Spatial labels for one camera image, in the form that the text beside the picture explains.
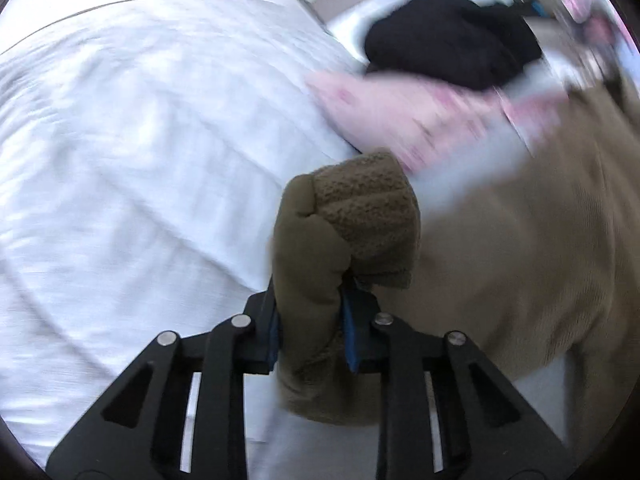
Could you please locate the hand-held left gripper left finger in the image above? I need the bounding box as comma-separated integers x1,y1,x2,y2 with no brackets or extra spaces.
45,280,282,480

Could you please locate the olive fleece sweater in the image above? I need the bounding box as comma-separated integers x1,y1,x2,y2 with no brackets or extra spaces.
272,75,640,427

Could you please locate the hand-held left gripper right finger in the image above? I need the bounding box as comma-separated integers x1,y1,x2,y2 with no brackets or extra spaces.
341,285,591,480

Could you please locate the black garment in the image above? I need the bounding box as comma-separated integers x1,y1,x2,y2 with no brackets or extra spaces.
364,0,543,92

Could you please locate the pink floral cloth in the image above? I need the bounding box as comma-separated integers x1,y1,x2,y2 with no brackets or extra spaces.
305,67,506,173

